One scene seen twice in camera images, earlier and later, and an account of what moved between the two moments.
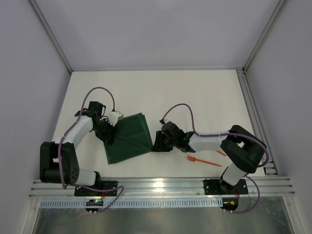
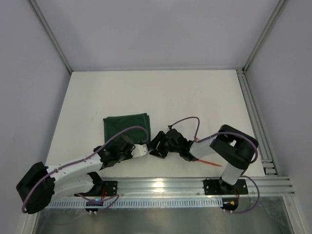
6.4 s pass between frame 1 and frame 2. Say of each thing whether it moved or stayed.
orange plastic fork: stayed
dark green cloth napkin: stayed
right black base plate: stayed
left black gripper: moved
